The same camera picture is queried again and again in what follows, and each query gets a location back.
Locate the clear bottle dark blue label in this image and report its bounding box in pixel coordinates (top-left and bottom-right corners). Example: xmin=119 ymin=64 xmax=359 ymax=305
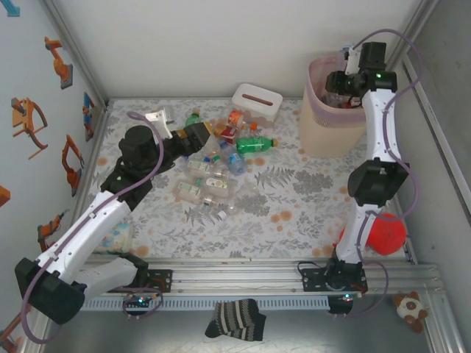
xmin=180 ymin=149 xmax=213 ymax=166

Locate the clear bottle white green label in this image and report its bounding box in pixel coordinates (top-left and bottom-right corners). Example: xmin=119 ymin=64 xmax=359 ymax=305
xmin=183 ymin=161 xmax=230 ymax=178
xmin=194 ymin=176 xmax=232 ymax=193

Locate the clear bottle light blue label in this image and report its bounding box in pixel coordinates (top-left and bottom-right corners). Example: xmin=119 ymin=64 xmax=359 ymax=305
xmin=219 ymin=141 xmax=249 ymax=176

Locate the square clear bottle green label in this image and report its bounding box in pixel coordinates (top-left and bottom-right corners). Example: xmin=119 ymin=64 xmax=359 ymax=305
xmin=174 ymin=179 xmax=202 ymax=204

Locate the clear bottle white cap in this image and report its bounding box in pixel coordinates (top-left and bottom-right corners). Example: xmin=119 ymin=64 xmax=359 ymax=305
xmin=216 ymin=204 xmax=242 ymax=222

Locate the purple translucent bin liner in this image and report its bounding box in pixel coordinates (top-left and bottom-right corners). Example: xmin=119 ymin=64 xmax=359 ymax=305
xmin=307 ymin=54 xmax=391 ymax=124

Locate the beige plastic waste bin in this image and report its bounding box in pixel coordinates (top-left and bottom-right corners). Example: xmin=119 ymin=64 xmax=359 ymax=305
xmin=298 ymin=54 xmax=391 ymax=159

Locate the bottle with red label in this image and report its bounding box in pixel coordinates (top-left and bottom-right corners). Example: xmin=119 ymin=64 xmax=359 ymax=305
xmin=215 ymin=124 xmax=239 ymax=145

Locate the bottle with orange label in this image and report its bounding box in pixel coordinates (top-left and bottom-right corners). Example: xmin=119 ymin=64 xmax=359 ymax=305
xmin=227 ymin=109 xmax=247 ymax=129

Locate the white tissue box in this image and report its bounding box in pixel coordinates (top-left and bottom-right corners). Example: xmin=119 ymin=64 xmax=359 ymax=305
xmin=231 ymin=83 xmax=283 ymax=129

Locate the colourful soft tissue pack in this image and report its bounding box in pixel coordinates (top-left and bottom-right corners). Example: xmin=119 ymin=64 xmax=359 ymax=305
xmin=93 ymin=222 xmax=134 ymax=255

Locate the aluminium side panel bar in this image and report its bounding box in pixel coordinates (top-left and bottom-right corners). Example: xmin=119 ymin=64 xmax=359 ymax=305
xmin=402 ymin=51 xmax=471 ymax=224

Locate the floral tablecloth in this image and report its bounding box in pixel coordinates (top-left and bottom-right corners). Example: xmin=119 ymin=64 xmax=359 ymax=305
xmin=79 ymin=97 xmax=415 ymax=260

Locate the red plush octopus toy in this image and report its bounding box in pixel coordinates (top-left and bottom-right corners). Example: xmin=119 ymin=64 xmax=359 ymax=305
xmin=338 ymin=212 xmax=408 ymax=257

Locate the black striped sock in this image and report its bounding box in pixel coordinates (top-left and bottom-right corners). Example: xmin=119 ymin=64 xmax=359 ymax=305
xmin=204 ymin=298 xmax=267 ymax=342

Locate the brown white plush bear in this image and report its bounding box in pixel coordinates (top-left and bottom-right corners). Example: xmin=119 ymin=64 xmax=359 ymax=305
xmin=392 ymin=290 xmax=430 ymax=335

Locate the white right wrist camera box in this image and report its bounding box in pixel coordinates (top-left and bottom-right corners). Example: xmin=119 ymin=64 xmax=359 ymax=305
xmin=342 ymin=44 xmax=364 ymax=75

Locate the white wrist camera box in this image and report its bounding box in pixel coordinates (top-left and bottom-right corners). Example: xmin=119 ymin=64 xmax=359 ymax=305
xmin=342 ymin=44 xmax=364 ymax=75
xmin=145 ymin=105 xmax=174 ymax=138

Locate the aluminium frame post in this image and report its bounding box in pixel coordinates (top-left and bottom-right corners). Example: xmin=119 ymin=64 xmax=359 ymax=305
xmin=380 ymin=0 xmax=442 ymax=76
xmin=40 ymin=0 xmax=111 ymax=107

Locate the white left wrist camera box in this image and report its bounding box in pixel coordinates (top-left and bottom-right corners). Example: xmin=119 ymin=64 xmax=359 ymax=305
xmin=145 ymin=105 xmax=174 ymax=138

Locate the blue orange wall sticker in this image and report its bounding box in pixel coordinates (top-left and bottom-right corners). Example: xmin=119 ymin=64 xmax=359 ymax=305
xmin=82 ymin=91 xmax=97 ymax=143

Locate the orange gripper wall sticker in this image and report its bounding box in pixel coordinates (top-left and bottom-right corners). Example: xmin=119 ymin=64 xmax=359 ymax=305
xmin=10 ymin=97 xmax=49 ymax=160

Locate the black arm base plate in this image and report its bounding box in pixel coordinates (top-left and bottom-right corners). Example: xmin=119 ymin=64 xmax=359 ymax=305
xmin=301 ymin=266 xmax=369 ymax=294
xmin=141 ymin=268 xmax=174 ymax=294

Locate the aluminium mounting rail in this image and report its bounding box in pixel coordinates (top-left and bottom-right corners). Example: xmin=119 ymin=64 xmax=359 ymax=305
xmin=35 ymin=257 xmax=441 ymax=297

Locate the grey slotted cable duct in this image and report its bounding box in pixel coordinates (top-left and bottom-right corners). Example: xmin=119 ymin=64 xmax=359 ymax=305
xmin=79 ymin=296 xmax=332 ymax=313

